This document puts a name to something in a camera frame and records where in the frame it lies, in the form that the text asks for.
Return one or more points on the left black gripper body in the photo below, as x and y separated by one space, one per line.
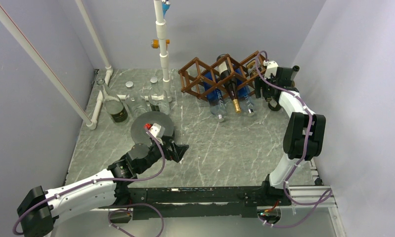
155 154

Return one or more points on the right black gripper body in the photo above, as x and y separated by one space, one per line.
266 87

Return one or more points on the gold capped dark bottle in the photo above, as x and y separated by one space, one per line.
230 86

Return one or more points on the tall clear glass bottle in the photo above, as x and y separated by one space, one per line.
113 105

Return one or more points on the short clear glass bottle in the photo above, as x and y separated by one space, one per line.
158 98

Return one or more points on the dark green wine bottle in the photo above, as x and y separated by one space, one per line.
295 70

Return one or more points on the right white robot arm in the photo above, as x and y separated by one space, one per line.
304 133

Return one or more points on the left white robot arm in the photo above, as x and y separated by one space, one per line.
42 210

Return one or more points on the blue square bottle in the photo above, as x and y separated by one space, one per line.
217 105
243 102

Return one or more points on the brown wooden wine rack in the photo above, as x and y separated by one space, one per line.
199 79

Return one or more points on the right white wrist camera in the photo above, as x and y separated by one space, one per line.
270 69

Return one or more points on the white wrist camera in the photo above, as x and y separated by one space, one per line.
270 69
156 130

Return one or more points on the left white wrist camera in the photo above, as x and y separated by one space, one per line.
156 130

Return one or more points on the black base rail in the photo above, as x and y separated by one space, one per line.
243 201

